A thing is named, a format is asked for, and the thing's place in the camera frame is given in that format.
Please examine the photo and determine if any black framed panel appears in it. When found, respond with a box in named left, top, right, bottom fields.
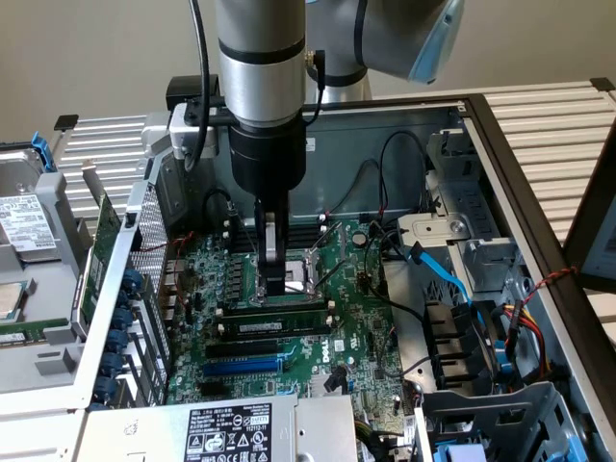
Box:
left=561, top=143, right=616, bottom=295

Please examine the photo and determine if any thick black wire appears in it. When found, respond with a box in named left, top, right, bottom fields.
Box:
left=363, top=218, right=434, bottom=328

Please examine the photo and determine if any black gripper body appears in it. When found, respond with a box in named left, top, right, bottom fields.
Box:
left=228, top=122, right=308, bottom=201

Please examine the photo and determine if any blue flat data wire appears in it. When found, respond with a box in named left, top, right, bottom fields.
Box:
left=406, top=242, right=485, bottom=333

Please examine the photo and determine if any gray parts rack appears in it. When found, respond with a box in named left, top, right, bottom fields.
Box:
left=0, top=170, right=105, bottom=394

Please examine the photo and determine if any gray plastic drive cage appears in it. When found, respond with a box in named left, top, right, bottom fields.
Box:
left=414, top=381, right=596, bottom=462

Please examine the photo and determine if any green motherboard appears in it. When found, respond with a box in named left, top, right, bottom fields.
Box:
left=166, top=218, right=410, bottom=410

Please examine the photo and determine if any silver socket cover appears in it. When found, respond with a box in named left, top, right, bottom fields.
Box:
left=307, top=221, right=348, bottom=264

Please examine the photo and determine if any blue expansion slot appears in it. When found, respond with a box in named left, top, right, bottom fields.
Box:
left=201, top=358, right=282, bottom=379

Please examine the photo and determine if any black camera cable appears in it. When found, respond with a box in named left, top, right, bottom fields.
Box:
left=184, top=0, right=214, bottom=173

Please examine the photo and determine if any silver drive bracket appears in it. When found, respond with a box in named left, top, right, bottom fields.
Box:
left=397, top=214, right=473, bottom=243

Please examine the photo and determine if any silver hard disk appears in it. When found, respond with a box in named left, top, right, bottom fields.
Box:
left=0, top=146, right=68, bottom=265

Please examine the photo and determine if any red black twisted wire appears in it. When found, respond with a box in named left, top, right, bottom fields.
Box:
left=522, top=266, right=579, bottom=309

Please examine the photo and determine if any silver metal disk bay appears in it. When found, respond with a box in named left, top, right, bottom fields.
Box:
left=425, top=128, right=524, bottom=295

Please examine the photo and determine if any long black expansion slot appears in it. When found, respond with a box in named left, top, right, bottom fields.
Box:
left=205, top=339, right=279, bottom=360

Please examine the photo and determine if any black looped wire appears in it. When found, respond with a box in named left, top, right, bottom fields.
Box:
left=377, top=130, right=430, bottom=222

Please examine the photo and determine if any dark blue card clip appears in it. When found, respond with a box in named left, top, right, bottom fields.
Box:
left=114, top=305, right=137, bottom=333
left=106, top=328, right=129, bottom=355
left=121, top=269, right=143, bottom=302
left=100, top=351, right=124, bottom=379
left=92, top=375, right=117, bottom=403

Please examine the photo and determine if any green graphics card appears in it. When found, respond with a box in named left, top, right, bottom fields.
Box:
left=70, top=158, right=125, bottom=333

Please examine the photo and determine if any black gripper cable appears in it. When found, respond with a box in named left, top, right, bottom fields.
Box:
left=301, top=47, right=329, bottom=127

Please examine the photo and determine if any CPU chip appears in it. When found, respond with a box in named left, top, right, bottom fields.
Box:
left=0, top=280, right=26, bottom=322

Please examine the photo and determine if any black plastic fan shroud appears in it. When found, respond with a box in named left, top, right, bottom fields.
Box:
left=422, top=298, right=504, bottom=392

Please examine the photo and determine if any black rectangular box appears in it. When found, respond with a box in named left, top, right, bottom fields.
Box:
left=166, top=75, right=220, bottom=111

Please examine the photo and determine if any silver power supply unit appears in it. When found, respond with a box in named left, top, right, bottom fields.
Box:
left=79, top=390, right=358, bottom=462

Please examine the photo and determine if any open PC case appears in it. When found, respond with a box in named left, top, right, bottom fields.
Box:
left=86, top=93, right=616, bottom=462

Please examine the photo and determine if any CPU socket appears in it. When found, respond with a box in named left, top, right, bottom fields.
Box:
left=248, top=250, right=322, bottom=308

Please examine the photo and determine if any yellow red power wire bundle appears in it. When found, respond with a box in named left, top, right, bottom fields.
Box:
left=500, top=298, right=554, bottom=384

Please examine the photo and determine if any silver chipset heatsink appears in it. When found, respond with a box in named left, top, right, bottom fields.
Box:
left=309, top=373, right=351, bottom=397

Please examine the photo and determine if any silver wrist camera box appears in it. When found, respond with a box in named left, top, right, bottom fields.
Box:
left=167, top=98, right=227, bottom=161

